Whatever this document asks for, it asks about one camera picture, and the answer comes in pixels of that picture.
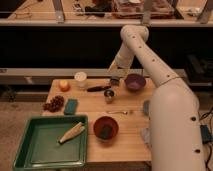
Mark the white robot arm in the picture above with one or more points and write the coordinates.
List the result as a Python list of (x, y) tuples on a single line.
[(175, 136)]

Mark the small metal cup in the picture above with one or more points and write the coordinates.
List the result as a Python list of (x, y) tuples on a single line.
[(109, 95)]

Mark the brown bowl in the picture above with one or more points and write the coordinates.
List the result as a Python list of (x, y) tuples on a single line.
[(105, 120)]

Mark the orange fruit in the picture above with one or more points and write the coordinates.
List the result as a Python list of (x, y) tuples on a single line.
[(64, 85)]

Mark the teal sponge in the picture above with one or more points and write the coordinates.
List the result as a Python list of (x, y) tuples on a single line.
[(70, 107)]

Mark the purple bowl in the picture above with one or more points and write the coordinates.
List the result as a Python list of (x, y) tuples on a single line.
[(134, 82)]

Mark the dark sponge in bowl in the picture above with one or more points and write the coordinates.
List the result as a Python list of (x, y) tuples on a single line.
[(105, 132)]

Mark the grey folded cloth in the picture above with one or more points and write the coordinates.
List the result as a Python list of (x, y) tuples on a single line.
[(145, 134)]

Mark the bunch of red grapes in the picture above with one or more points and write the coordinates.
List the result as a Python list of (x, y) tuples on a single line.
[(54, 105)]

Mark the black foot pedal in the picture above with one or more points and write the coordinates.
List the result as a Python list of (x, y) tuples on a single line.
[(206, 135)]

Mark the corn cob in husk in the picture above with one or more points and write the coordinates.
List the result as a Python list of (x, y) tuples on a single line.
[(71, 133)]

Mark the white paper cup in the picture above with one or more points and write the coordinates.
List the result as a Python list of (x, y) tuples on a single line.
[(81, 79)]

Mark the wooden table board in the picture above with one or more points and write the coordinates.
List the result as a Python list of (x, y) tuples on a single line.
[(128, 146)]

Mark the small dark block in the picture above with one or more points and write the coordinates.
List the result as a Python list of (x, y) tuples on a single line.
[(114, 81)]

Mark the silver spoon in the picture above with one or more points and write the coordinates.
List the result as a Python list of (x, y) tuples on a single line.
[(128, 112)]

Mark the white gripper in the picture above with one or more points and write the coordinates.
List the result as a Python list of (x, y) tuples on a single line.
[(120, 62)]

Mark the green plastic tray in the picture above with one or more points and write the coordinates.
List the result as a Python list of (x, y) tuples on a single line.
[(39, 149)]

